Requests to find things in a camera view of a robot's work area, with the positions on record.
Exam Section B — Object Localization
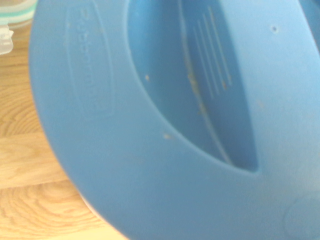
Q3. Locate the translucent pitcher with blue lid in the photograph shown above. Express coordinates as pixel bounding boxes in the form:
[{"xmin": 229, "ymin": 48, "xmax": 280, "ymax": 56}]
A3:
[{"xmin": 27, "ymin": 0, "xmax": 320, "ymax": 240}]

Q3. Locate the glass container teal lid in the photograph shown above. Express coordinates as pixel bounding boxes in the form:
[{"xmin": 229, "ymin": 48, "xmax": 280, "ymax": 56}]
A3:
[{"xmin": 0, "ymin": 0, "xmax": 38, "ymax": 56}]

